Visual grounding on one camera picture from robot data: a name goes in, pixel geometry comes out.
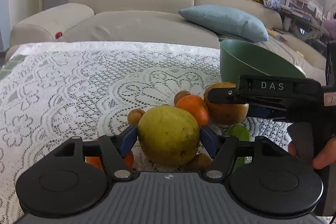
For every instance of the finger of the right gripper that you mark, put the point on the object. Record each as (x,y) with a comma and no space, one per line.
(268,91)

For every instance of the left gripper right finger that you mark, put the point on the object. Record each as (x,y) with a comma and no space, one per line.
(225,150)

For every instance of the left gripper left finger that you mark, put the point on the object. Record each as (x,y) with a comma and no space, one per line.
(110,149)

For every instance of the orange mandarin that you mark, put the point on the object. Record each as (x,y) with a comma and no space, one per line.
(196,106)
(96,162)

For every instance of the yellow-orange round fruit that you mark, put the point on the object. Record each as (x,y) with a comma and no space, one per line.
(225,114)

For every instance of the large yellow-green pear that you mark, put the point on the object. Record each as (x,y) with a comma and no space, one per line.
(168,136)

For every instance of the person right hand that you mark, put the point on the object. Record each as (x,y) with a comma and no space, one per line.
(326,157)

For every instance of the small brown kiwi front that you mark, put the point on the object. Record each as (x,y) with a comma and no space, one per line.
(200,162)

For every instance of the small brown kiwi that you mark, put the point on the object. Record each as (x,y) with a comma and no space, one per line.
(180,95)
(200,162)
(135,116)

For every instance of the green lime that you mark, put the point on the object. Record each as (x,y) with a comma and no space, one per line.
(243,134)

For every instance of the green plastic bowl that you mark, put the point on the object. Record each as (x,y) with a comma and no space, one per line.
(239,58)

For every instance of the small brown kiwi left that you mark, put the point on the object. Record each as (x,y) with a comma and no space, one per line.
(135,116)

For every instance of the small brown kiwi back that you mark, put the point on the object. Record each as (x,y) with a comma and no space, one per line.
(180,95)

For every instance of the light blue cushion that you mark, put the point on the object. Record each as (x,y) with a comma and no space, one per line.
(227,21)

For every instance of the white lace tablecloth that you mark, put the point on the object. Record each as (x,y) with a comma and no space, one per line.
(51,92)

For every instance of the cluttered side desk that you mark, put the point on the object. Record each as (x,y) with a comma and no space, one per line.
(304,19)

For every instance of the small red ball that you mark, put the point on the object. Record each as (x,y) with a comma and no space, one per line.
(58,35)

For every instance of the beige sofa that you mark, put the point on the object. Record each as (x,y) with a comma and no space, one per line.
(151,21)

